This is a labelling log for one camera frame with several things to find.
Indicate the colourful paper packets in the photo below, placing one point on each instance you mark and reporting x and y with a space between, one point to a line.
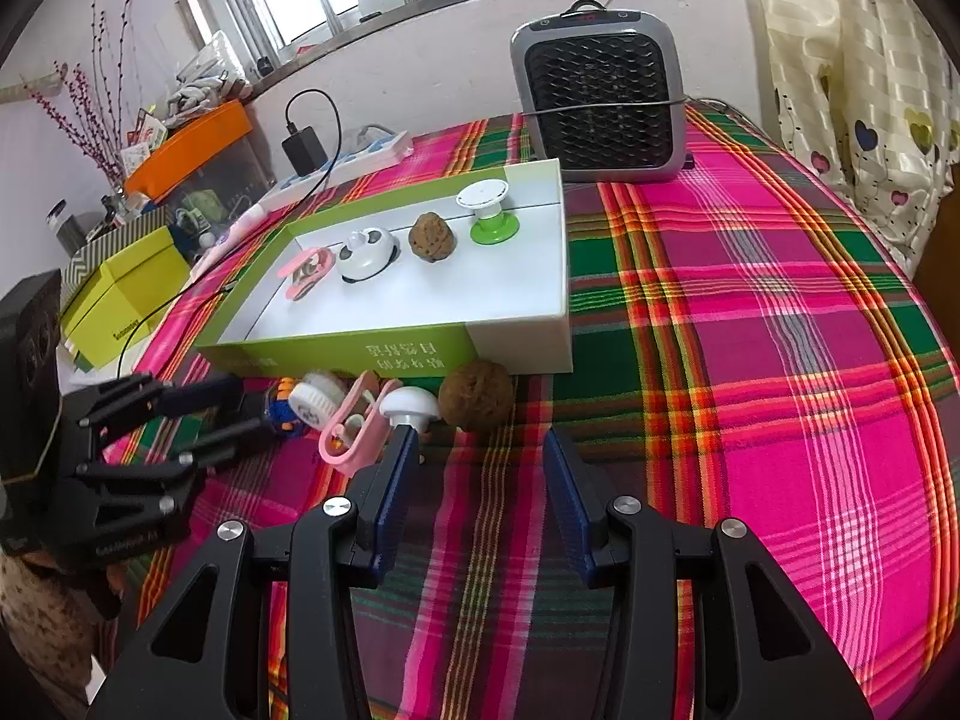
146 139

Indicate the clear plastic bag bundle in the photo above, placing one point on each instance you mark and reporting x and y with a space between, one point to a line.
210 82

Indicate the yellow cardboard box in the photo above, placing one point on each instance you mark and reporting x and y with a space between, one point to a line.
120 292

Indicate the wooden cabinet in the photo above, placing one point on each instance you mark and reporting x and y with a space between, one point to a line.
945 277

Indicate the white panda gadget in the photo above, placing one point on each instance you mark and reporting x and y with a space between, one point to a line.
364 262

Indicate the pink flower branches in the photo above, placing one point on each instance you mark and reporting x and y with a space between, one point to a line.
82 112

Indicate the pink clip with grey pad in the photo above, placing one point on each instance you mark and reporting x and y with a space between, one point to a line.
341 450

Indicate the white round jar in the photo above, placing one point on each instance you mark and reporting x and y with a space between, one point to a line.
315 397

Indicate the pink green plaid tablecloth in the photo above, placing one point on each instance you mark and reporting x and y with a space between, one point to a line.
750 390

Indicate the grey black desk heater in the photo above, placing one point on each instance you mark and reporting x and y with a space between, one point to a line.
600 105

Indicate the brown walnut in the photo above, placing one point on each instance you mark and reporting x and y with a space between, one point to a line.
431 238
476 394

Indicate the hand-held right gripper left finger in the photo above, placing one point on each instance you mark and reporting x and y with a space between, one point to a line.
390 510

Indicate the blue orange knitted toy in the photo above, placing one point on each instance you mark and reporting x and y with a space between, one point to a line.
283 409

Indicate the white blue power strip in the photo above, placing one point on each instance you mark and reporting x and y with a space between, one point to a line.
367 154

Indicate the green white cardboard box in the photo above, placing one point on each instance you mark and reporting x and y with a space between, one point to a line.
300 356

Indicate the cream heart print curtain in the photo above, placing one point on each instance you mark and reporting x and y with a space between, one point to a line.
847 52

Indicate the white round knob gadget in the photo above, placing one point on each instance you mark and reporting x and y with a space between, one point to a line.
409 403

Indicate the black charger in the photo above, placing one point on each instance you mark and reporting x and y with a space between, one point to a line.
304 152

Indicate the black lid glass jar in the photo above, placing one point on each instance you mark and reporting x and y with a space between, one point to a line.
64 229

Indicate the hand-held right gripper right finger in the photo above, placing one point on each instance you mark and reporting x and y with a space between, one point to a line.
570 510

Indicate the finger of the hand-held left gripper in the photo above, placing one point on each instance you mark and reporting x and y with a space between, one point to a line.
217 446
202 394

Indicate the green white suction stand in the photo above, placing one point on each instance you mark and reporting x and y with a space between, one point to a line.
489 229

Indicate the clear bin orange lid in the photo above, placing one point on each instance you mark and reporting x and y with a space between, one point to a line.
195 139

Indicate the grey chevron lid box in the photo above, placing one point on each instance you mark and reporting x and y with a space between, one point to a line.
79 270

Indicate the pink white electric toothbrush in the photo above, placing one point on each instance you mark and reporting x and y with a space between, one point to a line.
240 225

